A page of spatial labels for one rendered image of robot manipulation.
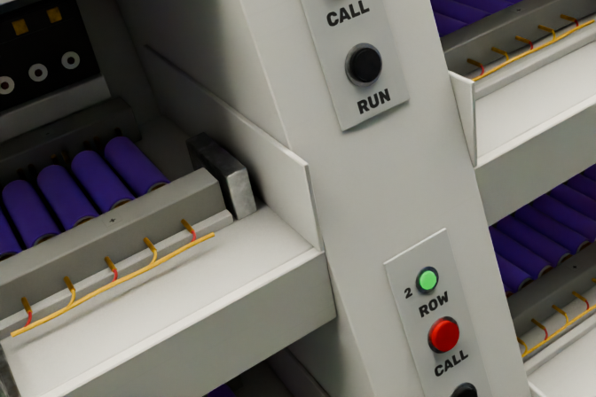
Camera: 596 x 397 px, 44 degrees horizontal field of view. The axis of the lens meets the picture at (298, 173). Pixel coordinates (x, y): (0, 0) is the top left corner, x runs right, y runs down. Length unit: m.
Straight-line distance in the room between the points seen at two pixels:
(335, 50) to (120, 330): 0.16
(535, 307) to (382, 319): 0.19
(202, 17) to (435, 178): 0.14
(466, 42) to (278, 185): 0.17
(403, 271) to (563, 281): 0.21
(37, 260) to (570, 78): 0.32
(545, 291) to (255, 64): 0.31
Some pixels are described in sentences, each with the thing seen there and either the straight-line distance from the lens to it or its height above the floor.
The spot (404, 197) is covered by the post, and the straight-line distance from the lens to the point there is 0.37.
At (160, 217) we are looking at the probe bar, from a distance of 0.37.
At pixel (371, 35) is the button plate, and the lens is 0.35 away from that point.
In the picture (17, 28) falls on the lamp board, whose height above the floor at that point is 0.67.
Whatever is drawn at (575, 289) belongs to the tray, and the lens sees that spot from 0.58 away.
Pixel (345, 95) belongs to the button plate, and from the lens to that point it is 0.34.
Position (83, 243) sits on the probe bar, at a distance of 0.36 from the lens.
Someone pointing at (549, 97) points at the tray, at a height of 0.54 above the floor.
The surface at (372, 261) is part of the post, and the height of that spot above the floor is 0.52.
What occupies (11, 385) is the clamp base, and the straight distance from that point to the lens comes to 0.34.
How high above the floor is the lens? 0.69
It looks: 19 degrees down
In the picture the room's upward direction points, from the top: 19 degrees counter-clockwise
